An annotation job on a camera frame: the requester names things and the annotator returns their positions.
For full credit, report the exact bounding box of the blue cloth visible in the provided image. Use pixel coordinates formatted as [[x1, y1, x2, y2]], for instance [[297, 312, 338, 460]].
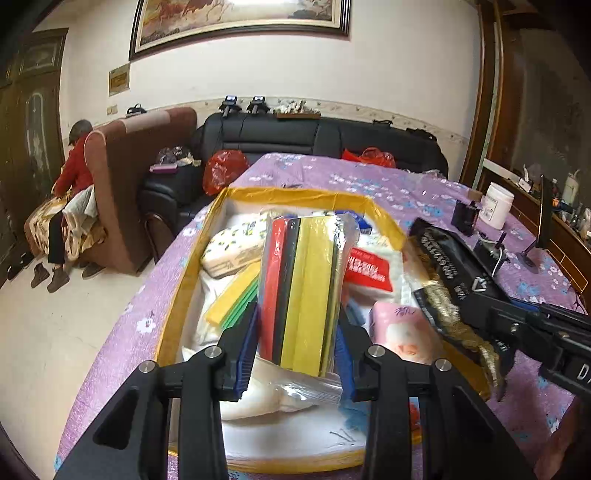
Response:
[[339, 399, 370, 435]]

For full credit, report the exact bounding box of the black cylinder device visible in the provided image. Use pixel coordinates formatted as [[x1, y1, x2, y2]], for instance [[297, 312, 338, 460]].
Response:
[[473, 231, 510, 277]]

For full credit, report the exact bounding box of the black leather sofa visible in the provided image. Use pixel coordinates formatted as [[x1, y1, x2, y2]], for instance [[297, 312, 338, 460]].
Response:
[[137, 113, 449, 235]]

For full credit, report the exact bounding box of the red bag on sofa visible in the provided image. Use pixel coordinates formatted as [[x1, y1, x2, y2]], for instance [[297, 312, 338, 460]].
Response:
[[342, 147, 396, 168]]

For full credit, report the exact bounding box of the pink pig tissue pack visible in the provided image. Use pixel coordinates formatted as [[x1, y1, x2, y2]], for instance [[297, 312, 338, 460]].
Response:
[[370, 301, 445, 365]]

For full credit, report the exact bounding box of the blue white tissue pack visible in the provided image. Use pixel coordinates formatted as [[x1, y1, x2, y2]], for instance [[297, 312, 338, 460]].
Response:
[[337, 210, 373, 235]]

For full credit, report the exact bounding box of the red white wipes pack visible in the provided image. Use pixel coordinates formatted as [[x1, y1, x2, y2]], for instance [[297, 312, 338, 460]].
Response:
[[345, 248, 397, 294]]

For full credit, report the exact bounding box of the black phone on stand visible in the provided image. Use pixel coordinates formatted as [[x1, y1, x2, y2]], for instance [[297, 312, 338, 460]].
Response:
[[517, 175, 554, 274]]

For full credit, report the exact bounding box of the striped sponge pack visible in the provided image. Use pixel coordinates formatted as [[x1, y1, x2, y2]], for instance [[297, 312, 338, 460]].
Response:
[[257, 211, 361, 377]]

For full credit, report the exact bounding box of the white bottle on sideboard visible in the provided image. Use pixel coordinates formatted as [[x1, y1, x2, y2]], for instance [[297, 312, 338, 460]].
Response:
[[562, 170, 579, 206]]

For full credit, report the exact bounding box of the wooden sideboard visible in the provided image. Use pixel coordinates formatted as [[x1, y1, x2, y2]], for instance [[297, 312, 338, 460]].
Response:
[[476, 158, 591, 315]]

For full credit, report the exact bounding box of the purple floral tablecloth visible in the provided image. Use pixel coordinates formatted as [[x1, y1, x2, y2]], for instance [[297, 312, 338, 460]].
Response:
[[56, 153, 590, 479]]

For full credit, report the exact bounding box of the brown armchair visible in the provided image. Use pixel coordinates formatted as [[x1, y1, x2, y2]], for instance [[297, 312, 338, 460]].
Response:
[[80, 107, 197, 275]]

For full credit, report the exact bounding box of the yellow green sponge pack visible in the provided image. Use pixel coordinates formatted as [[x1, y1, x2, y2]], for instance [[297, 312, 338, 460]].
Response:
[[204, 262, 262, 330]]

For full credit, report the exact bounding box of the black snack bag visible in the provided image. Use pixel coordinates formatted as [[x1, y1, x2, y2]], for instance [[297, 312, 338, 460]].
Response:
[[406, 217, 518, 400]]

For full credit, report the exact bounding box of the seated person in red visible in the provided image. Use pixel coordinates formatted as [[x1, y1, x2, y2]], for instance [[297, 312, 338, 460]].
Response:
[[25, 119, 106, 293]]

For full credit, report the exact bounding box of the red plastic bag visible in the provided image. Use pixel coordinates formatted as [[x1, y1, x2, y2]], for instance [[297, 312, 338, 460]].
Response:
[[202, 149, 249, 196]]

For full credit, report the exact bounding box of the white towel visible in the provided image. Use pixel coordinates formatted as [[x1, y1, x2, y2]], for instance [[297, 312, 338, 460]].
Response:
[[177, 216, 371, 462]]

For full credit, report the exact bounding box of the framed horse painting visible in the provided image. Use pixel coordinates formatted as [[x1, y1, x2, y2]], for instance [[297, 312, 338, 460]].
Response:
[[129, 0, 352, 61]]

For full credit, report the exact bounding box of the white plastic jar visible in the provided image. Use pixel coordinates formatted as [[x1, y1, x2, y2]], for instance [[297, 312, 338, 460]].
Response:
[[479, 182, 515, 230]]

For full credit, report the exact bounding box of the floral tissue pack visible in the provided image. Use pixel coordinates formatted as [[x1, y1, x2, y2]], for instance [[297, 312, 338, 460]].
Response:
[[201, 219, 267, 278]]

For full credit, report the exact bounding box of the yellow cardboard box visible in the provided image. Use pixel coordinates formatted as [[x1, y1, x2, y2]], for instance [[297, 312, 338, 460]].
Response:
[[155, 185, 491, 475]]

